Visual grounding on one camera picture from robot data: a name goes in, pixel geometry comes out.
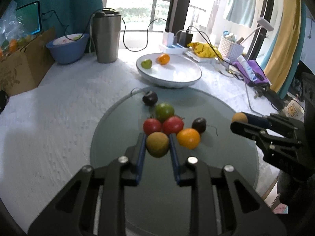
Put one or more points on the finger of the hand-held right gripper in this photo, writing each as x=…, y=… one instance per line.
x=256, y=120
x=246, y=129

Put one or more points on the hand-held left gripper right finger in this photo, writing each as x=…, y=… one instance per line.
x=173, y=152

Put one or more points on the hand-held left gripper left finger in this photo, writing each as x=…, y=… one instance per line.
x=140, y=152

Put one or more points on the brown kiwi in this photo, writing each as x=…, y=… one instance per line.
x=157, y=144
x=240, y=117

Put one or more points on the orange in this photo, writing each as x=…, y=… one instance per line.
x=188, y=138
x=164, y=59

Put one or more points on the red tomato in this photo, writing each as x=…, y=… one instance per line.
x=152, y=125
x=173, y=125

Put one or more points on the dark purple plum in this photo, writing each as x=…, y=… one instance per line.
x=149, y=97
x=198, y=125

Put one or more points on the green tomato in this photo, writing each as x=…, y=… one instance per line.
x=164, y=111

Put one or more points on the white plate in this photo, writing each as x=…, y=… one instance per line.
x=177, y=72

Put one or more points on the black cylindrical object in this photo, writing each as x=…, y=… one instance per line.
x=270, y=95

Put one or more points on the round glass turntable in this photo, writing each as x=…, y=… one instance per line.
x=118, y=127

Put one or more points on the cartoon bear cup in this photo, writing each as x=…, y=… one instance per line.
x=294, y=110

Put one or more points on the black scissors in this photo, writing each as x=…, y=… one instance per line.
x=258, y=75

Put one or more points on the white tube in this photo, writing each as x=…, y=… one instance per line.
x=246, y=67

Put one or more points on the white woven basket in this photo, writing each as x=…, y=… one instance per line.
x=230, y=49

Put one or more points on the white booklet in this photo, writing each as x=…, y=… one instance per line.
x=209, y=58

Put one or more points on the yellow curtain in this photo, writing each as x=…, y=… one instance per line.
x=285, y=41

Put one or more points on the small green fruit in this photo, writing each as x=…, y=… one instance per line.
x=146, y=64

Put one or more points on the yellow printed bag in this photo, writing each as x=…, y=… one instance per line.
x=200, y=48

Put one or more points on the white desk lamp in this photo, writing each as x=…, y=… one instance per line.
x=265, y=23

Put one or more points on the white power strip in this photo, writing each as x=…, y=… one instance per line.
x=172, y=49

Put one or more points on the black charger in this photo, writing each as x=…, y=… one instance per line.
x=185, y=38

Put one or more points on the white charger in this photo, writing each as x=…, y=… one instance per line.
x=168, y=38

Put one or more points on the light blue towel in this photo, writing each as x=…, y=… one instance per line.
x=240, y=5

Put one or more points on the stainless steel tumbler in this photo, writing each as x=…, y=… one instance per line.
x=107, y=39

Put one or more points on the blue bowl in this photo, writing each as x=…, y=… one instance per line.
x=66, y=52

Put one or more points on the white inner bowl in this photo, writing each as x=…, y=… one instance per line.
x=66, y=40

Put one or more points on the cardboard box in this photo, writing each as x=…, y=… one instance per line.
x=22, y=64

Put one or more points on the balcony railing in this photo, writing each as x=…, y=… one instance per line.
x=137, y=0

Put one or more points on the teal curtain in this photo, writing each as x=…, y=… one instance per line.
x=69, y=0

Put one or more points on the small monitor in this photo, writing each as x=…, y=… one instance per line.
x=29, y=17

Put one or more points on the clear plastic bag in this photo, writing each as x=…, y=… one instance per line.
x=9, y=27

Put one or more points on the dark window frame post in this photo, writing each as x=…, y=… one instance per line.
x=179, y=5

